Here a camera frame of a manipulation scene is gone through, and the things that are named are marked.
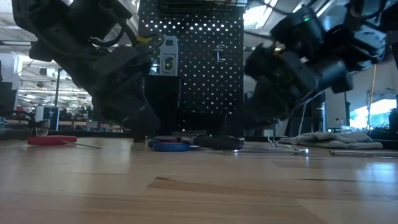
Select curved silver peg hook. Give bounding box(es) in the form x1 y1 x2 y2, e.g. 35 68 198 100
266 136 281 148

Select silver metal rod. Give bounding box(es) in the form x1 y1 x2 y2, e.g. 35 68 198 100
328 149 398 158

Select blue orange scissors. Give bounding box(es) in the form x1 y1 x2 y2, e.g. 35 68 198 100
147 139 196 152

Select white framed panel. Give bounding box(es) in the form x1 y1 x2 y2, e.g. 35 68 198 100
325 91 348 130

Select grey folded cloth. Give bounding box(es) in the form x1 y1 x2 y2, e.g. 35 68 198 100
278 131 384 151

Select tall black tower fan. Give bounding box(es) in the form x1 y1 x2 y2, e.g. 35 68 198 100
310 93 326 133

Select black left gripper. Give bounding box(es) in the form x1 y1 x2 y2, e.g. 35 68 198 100
90 46 161 131

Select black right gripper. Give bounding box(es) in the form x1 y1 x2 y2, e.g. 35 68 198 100
245 46 354 121

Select silver combination wrench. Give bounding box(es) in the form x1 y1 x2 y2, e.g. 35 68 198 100
231 147 310 156

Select tall black plastic bin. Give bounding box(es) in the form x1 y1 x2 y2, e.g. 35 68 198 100
143 75 183 136

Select silver double peg hook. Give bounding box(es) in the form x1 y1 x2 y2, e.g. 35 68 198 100
214 44 226 63

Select short black plastic bin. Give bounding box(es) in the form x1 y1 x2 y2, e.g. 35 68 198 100
183 111 228 136

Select red T-handle hex key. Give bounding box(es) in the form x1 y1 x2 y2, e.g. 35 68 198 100
27 135 101 150

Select small grey spirit level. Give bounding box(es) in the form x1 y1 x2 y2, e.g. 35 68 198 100
159 35 179 77

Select yellow cable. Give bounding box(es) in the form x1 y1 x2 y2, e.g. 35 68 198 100
368 63 377 131

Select black metal pegboard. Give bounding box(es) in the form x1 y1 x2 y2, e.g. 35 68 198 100
138 0 245 138

